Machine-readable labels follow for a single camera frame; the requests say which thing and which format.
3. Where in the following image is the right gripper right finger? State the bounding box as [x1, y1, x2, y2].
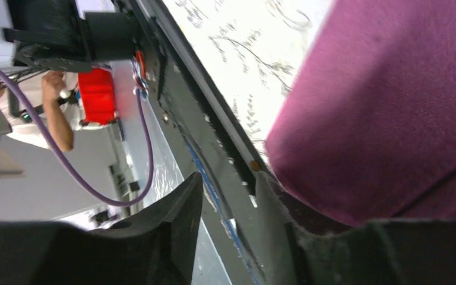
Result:
[255, 172, 456, 284]

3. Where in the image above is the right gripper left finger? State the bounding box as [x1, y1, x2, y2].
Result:
[0, 172, 203, 284]

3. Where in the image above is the purple cloth napkin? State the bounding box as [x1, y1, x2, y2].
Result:
[265, 1, 456, 227]

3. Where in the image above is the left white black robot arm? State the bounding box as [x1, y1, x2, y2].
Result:
[0, 1, 143, 72]

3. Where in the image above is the person's bare forearm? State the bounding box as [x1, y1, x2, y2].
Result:
[43, 99, 74, 152]

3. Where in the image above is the person's hand in background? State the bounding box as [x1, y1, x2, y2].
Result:
[42, 71, 66, 103]

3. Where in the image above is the red box in background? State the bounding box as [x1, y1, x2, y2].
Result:
[78, 68, 116, 125]

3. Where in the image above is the floral patterned table mat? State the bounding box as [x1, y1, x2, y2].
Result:
[165, 0, 333, 161]

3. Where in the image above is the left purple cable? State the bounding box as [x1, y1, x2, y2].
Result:
[0, 58, 155, 208]

